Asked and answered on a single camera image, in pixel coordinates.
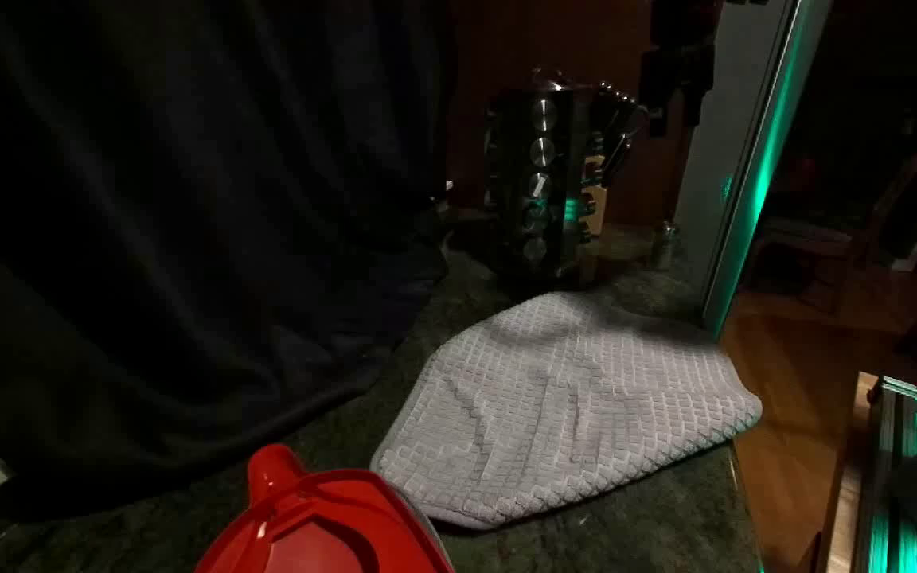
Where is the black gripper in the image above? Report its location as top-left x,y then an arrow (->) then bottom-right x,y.
638,0 -> 721,138

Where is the chrome revolving seasoning rack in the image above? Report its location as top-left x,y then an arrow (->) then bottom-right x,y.
482,66 -> 643,294

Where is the red plastic container lid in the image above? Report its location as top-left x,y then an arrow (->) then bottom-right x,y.
192,443 -> 459,573

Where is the gray waffle-weave towel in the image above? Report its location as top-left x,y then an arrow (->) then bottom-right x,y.
368,288 -> 768,530

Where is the black fabric curtain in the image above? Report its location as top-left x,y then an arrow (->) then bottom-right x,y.
0,0 -> 459,510

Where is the aluminium extrusion robot base frame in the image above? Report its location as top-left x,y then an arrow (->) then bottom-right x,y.
826,369 -> 917,573

